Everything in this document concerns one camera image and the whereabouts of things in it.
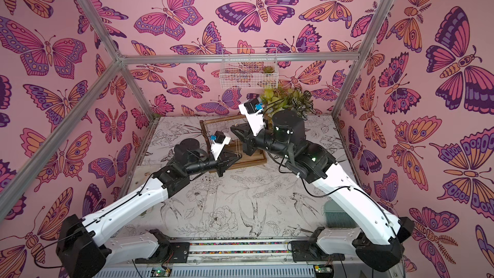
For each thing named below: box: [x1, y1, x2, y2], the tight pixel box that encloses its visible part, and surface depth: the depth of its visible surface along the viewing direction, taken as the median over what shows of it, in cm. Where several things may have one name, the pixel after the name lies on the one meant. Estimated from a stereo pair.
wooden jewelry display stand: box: [199, 114, 267, 174], surface depth 64 cm
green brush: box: [323, 199, 357, 228], surface depth 82 cm
